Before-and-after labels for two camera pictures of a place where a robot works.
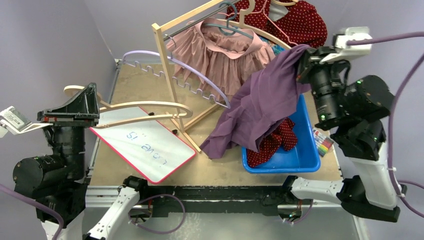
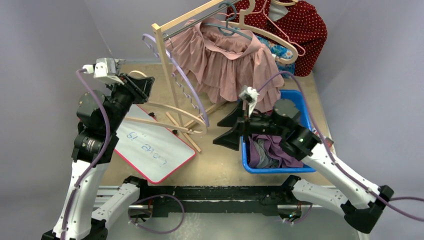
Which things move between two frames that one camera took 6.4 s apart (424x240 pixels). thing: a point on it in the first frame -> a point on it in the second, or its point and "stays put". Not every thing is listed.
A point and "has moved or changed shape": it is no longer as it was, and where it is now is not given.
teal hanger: x=227 y=29 stays put
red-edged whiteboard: x=147 y=145 stays put
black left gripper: x=82 y=109 -> x=140 y=88
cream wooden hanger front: x=103 y=105 has moved or changed shape
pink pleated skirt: x=221 y=57 stays put
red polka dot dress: x=304 y=25 stays put
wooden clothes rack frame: x=158 y=27 stays put
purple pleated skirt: x=270 y=97 -> x=266 y=151
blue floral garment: x=276 y=48 stays put
